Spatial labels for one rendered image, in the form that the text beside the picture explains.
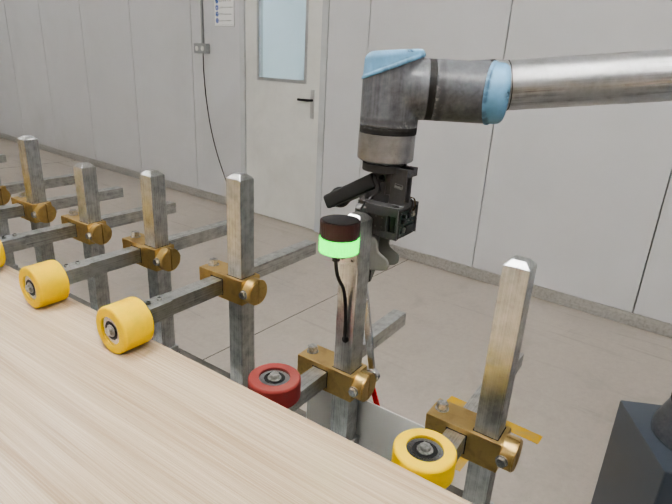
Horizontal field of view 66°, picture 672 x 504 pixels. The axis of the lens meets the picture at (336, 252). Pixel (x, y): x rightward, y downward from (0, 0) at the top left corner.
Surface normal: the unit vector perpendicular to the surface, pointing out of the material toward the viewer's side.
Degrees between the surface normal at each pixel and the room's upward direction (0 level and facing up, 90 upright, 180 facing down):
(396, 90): 91
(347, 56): 90
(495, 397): 90
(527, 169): 90
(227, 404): 0
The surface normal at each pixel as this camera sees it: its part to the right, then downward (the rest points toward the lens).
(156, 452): 0.05, -0.94
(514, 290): -0.57, 0.26
